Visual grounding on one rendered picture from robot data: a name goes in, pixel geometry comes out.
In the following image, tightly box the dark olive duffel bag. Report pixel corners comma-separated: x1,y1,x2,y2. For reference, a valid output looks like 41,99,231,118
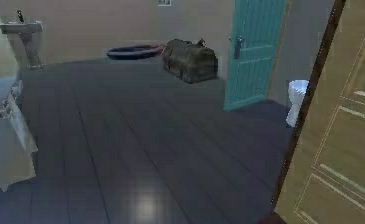
161,37,220,85

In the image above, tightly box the teal room door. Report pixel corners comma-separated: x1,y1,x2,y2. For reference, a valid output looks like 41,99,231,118
222,0,289,112

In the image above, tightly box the white toilet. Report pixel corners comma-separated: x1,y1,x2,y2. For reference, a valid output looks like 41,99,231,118
285,79,310,128

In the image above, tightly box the tan panelled room door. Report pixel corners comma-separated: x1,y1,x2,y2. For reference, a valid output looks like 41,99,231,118
271,0,365,224

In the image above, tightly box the dark door handle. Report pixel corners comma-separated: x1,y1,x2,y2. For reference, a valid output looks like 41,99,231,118
233,35,244,60

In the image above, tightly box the grey pedestal sink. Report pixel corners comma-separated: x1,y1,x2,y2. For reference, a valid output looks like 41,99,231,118
0,20,45,70

